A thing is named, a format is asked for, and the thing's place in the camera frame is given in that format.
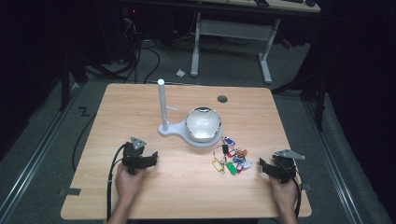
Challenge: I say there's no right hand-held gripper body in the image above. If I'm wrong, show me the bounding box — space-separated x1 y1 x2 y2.
271 148 306 185

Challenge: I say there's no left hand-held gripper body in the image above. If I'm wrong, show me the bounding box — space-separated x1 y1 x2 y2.
121 136 148 175

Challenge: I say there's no person's right hand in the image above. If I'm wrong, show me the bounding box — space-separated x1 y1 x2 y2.
268 176 299 213

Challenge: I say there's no person's left hand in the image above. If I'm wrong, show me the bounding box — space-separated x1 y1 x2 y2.
114 162 148 203

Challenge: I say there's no white stand with pole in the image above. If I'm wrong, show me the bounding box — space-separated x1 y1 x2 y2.
157 78 224 148

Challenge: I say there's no bunch of colourful key tags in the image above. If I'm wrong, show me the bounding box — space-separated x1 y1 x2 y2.
212 135 253 176

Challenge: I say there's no shiny metal bowl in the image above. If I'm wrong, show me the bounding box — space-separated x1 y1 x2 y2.
184 106 223 144

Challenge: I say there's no black zigzag floor tape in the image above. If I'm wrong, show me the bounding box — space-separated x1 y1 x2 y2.
78 105 92 118

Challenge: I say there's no black tape strip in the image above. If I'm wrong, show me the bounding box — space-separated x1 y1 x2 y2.
59 188 82 198

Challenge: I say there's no black metal stand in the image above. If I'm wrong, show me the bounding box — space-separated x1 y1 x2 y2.
58 54 90 112
270 73 329 133

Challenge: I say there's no desk with white legs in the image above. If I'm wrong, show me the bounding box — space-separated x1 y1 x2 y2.
190 0 322 85

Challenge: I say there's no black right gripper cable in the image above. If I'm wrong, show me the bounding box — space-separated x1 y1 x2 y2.
288 166 304 219

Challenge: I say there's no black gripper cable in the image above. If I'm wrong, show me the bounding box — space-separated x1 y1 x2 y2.
106 143 129 222
288 166 304 219

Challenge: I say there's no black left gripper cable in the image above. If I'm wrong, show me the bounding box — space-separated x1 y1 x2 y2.
106 143 129 222

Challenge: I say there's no metal floor rail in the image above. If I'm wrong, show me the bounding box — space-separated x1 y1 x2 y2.
0 82 85 222
303 99 365 224

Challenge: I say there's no thin black floor cable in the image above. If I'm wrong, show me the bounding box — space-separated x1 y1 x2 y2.
71 113 98 173

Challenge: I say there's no bundle of black floor cables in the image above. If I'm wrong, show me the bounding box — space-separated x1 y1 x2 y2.
92 17 162 85

